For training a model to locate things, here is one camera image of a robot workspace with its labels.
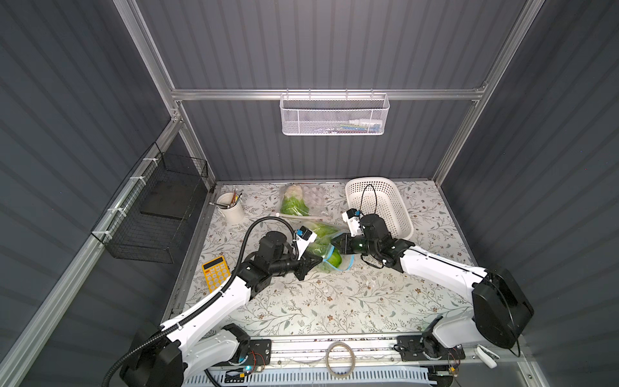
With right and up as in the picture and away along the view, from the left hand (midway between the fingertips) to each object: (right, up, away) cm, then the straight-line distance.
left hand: (322, 263), depth 74 cm
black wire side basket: (-54, +14, -2) cm, 56 cm away
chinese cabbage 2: (-12, +19, +28) cm, 36 cm away
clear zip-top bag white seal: (-2, +23, +37) cm, 43 cm away
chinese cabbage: (+5, -1, +11) cm, 12 cm away
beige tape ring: (+4, -26, +1) cm, 26 cm away
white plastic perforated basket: (+29, +22, +41) cm, 55 cm away
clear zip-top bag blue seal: (+10, -3, +13) cm, 16 cm away
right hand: (+4, +6, +7) cm, 10 cm away
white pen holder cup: (-36, +18, +22) cm, 46 cm away
